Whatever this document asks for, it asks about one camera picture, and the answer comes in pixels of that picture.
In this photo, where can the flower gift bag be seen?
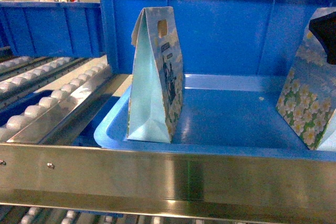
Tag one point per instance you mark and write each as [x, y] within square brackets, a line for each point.
[307, 100]
[156, 96]

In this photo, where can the blue shallow tray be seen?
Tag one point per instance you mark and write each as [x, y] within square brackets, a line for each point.
[221, 115]

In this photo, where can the large blue crate behind tray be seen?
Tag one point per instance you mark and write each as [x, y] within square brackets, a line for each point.
[225, 37]

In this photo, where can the white roller track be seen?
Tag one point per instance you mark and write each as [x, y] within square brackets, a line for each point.
[40, 119]

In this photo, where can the blue crate on rollers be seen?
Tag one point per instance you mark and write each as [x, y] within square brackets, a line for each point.
[53, 29]

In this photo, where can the steel rack front rail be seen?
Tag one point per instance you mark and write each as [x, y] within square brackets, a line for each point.
[289, 189]

